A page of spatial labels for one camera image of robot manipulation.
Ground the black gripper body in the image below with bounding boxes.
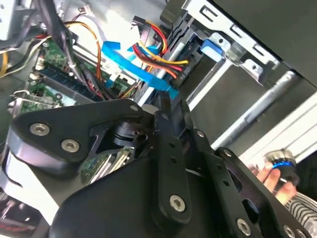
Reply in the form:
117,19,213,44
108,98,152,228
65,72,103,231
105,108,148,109
48,156,232,238

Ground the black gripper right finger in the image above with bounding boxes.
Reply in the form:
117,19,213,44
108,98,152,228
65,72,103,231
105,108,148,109
173,99,313,238

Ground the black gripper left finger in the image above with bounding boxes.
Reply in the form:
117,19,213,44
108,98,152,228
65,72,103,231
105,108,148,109
7,90,193,228

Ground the round black tool blue ring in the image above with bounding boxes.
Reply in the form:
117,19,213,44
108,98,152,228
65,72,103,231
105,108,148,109
264,148,300,184

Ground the blue disk wire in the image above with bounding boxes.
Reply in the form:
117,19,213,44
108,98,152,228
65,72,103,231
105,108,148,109
102,41,179,100

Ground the red yellow power wire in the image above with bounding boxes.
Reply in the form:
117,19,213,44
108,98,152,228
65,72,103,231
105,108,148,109
130,16,191,80

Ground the hard disk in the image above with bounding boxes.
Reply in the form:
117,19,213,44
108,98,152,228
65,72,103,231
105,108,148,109
138,37,227,105

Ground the person's hand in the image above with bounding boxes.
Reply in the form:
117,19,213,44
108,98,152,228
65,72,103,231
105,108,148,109
257,163,298,202

